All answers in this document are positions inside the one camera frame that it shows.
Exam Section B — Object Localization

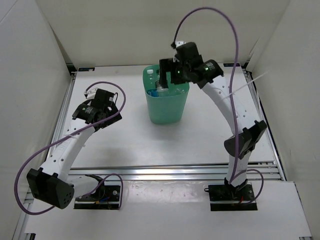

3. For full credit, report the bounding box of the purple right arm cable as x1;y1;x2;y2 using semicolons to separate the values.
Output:
170;7;265;205

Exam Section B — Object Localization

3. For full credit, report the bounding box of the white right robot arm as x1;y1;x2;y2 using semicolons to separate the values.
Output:
159;58;267;200

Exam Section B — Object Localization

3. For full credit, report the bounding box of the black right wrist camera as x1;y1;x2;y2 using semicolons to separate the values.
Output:
174;42;202;63

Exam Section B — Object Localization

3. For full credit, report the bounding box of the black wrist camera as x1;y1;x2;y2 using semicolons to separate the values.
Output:
90;88;115;110
174;42;202;63

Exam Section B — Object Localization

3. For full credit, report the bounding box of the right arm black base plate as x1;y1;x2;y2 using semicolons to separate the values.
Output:
204;184;258;212

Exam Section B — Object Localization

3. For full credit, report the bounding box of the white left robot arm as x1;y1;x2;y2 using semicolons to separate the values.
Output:
26;100;122;209

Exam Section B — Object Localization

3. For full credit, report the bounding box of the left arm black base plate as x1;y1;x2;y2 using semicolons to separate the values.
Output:
73;185;122;210

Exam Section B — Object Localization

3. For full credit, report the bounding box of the aluminium table edge rail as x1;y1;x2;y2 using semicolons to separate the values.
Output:
37;162;286;182

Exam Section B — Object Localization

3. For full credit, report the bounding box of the Pocari Sweat blue bottle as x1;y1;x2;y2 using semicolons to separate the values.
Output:
157;88;186;97

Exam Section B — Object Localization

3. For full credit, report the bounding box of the small black label bottle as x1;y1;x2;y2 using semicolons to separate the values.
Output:
155;69;169;91

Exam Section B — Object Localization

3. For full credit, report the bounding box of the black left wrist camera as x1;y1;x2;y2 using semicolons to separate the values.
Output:
90;88;115;110

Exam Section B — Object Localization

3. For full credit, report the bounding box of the Aquarius blue label bottle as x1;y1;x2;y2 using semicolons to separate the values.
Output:
147;69;159;97

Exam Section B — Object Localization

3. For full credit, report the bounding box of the green plastic bin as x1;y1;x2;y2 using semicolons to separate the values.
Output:
142;64;190;125

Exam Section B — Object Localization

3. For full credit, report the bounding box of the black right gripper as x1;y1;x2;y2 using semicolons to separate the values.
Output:
159;58;191;87

